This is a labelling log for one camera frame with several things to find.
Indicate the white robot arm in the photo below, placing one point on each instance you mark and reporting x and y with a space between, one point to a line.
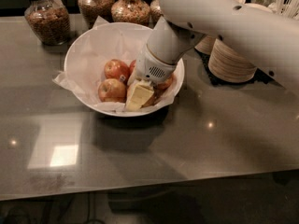
269 41

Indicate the white paper liner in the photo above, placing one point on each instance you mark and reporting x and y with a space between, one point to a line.
87 50

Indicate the glass cereal jar far left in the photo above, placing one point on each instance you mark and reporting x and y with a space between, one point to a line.
49 20

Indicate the dark red apple back middle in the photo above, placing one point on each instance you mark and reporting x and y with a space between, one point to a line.
132 66

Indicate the white stir sticks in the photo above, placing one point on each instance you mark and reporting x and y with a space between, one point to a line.
288 8

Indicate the glass cereal jar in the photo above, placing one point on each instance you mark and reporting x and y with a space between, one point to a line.
155 10
49 20
92 9
133 11

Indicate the red apple back right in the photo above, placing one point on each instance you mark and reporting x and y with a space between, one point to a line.
166 84

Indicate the paper bowl stack front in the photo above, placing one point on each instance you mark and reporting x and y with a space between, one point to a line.
228 65

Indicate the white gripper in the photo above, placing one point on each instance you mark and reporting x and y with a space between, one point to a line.
151 67

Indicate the paper bowl stack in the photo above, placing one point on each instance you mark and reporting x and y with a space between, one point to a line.
228 65
206 45

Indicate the paper bowl stack rear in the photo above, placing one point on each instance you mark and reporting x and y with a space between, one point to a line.
206 45

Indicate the yellow red apple front left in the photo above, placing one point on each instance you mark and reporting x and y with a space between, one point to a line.
112 90

